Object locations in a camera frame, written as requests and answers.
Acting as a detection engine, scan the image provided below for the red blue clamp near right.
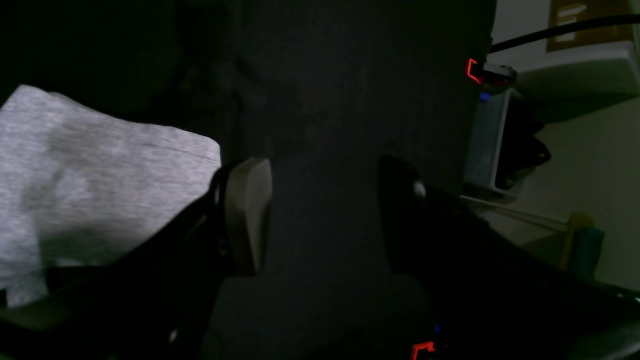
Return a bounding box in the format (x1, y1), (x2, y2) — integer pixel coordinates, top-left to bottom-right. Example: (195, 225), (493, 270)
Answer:
(409, 341), (437, 360)

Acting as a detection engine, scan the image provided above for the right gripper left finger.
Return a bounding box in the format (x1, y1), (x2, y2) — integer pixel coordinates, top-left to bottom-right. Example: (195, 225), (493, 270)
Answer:
(1, 158), (273, 360)

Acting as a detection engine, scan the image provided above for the grey t-shirt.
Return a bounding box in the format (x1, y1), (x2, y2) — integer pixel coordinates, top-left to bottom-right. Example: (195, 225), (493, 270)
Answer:
(0, 85), (221, 308)

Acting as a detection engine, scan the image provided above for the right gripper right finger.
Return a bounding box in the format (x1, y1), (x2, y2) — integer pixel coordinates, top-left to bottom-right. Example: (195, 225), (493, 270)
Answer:
(377, 155), (639, 360)

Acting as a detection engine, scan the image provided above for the black table cloth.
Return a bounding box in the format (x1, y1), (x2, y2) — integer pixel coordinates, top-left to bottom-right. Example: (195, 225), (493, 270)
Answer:
(0, 0), (498, 360)

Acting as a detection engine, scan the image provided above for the red black clamp far right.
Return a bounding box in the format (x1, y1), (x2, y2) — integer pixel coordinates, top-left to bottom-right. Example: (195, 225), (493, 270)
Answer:
(465, 58), (518, 87)

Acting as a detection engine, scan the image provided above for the black power cable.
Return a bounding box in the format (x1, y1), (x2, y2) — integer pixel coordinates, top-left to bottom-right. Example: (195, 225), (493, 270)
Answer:
(487, 14), (640, 55)

